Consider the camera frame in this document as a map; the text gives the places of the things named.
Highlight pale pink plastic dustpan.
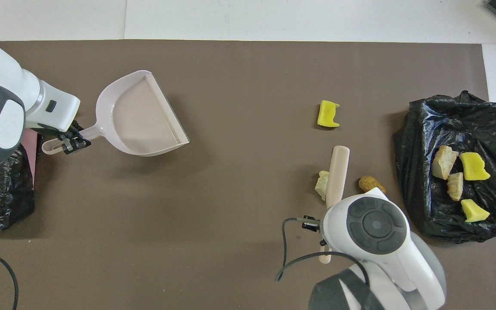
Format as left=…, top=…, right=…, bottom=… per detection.
left=41, top=70, right=190, bottom=157

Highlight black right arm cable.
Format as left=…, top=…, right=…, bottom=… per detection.
left=275, top=217, right=371, bottom=287

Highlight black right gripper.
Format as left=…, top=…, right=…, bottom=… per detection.
left=302, top=215, right=322, bottom=234

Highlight large yellow sponge chunk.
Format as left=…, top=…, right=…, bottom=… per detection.
left=459, top=152, right=491, bottom=181

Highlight large pale foam scrap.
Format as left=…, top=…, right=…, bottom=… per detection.
left=431, top=145, right=459, bottom=180

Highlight brown table mat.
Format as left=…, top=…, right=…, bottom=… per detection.
left=0, top=40, right=496, bottom=310

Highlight small pale foam scrap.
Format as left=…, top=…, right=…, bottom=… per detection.
left=446, top=172, right=464, bottom=202

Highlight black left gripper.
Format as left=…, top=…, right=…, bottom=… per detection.
left=28, top=121, right=92, bottom=155

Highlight yellow sponge chunk green edge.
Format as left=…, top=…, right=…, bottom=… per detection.
left=461, top=198, right=491, bottom=223

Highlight beige hand brush black bristles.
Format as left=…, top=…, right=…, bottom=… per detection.
left=319, top=146, right=350, bottom=264

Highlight orange brown fried nugget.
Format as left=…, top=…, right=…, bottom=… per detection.
left=358, top=176, right=386, bottom=194

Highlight black bag lined bin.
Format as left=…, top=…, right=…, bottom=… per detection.
left=393, top=90, right=496, bottom=244

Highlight pink bin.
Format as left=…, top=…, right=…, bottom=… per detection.
left=21, top=129, right=39, bottom=188

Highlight yellow notched sponge piece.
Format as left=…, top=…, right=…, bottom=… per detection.
left=317, top=100, right=341, bottom=128

